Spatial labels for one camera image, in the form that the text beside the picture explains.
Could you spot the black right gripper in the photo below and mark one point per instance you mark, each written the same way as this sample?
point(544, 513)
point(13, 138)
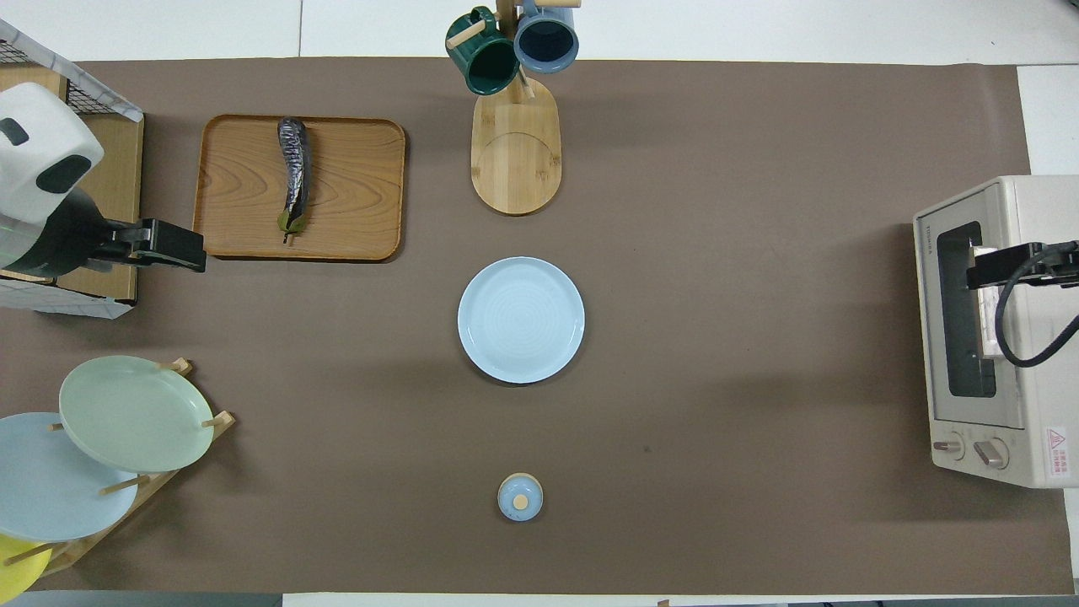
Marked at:
point(1058, 265)

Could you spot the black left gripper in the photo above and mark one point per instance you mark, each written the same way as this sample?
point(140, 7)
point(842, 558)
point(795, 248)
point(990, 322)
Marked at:
point(126, 244)

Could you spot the glass oven door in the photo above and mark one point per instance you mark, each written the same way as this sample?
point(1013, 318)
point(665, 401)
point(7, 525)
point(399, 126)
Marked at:
point(948, 354)

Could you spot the dark purple eggplant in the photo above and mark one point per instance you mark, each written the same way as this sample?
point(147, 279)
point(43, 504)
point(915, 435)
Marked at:
point(295, 173)

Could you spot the light blue round plate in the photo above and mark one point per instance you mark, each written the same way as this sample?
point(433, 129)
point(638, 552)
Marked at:
point(521, 320)

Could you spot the beige toaster oven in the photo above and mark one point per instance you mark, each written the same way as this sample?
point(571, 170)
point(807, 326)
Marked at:
point(1049, 379)

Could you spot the small round oven knob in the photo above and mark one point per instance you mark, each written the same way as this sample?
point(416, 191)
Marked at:
point(950, 447)

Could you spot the large round oven knob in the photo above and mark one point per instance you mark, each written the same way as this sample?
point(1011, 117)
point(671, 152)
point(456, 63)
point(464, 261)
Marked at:
point(991, 453)

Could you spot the wooden two-tier shelf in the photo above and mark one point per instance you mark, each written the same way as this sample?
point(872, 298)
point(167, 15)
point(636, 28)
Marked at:
point(118, 169)

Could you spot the pale green plate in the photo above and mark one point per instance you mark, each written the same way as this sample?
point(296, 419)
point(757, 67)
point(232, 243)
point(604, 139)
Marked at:
point(135, 413)

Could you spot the rectangular wooden tray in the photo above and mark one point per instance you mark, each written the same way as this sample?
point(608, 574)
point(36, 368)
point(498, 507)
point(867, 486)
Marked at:
point(354, 194)

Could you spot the red warning sticker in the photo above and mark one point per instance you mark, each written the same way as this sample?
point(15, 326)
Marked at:
point(1058, 453)

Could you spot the wooden plate rack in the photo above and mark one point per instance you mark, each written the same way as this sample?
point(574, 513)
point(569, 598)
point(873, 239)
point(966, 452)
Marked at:
point(160, 489)

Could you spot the pale blue racked plate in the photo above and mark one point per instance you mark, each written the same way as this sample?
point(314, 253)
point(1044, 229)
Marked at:
point(50, 489)

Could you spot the brown table mat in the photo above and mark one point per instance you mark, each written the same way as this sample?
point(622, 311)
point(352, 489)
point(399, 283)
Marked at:
point(716, 295)

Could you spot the wooden mug tree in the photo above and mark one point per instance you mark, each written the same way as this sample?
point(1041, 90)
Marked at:
point(516, 160)

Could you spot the yellow plate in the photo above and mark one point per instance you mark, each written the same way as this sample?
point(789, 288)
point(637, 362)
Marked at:
point(17, 573)

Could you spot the dark green mug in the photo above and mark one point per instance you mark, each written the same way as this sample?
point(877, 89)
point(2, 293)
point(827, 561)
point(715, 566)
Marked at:
point(489, 63)

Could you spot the small blue lidded jar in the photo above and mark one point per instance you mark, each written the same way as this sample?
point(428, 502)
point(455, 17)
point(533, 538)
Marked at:
point(520, 499)

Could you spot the blue mug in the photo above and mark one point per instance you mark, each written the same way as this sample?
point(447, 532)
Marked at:
point(546, 42)

